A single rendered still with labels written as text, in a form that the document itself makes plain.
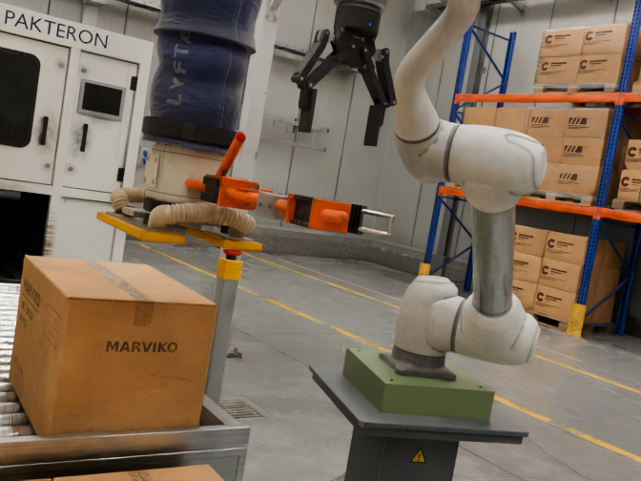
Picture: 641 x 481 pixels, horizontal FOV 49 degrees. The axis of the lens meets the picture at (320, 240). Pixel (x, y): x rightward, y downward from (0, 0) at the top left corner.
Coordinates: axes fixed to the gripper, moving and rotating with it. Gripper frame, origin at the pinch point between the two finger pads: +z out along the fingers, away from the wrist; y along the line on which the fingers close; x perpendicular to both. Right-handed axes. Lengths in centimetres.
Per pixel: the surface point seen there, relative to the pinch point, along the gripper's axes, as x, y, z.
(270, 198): -11.5, 4.6, 12.9
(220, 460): -69, -25, 89
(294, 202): -2.7, 4.8, 12.8
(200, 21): -50, 7, -22
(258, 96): -350, -164, -44
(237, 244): -42.4, -6.2, 25.5
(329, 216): 6.1, 3.3, 13.8
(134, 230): -47, 16, 25
